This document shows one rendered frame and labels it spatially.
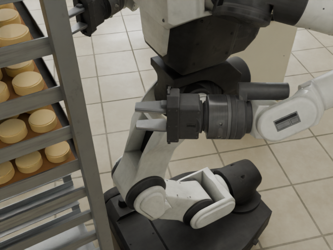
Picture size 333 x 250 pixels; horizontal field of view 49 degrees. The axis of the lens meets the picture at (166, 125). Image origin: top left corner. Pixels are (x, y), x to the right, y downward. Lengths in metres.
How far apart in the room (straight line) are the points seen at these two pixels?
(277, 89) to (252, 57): 1.27
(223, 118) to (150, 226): 0.95
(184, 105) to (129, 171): 0.52
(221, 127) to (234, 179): 0.85
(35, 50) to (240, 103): 0.37
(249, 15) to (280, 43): 1.33
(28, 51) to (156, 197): 0.71
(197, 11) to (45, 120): 0.37
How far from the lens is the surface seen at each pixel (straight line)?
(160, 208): 1.23
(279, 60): 2.06
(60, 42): 0.56
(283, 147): 2.20
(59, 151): 0.78
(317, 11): 0.71
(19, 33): 0.61
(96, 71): 2.73
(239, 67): 1.12
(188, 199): 1.38
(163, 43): 0.87
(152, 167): 1.14
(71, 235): 1.63
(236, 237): 1.58
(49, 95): 0.63
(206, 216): 1.45
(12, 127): 0.72
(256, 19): 0.68
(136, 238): 1.54
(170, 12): 0.79
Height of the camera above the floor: 1.52
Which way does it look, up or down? 43 degrees down
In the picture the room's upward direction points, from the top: straight up
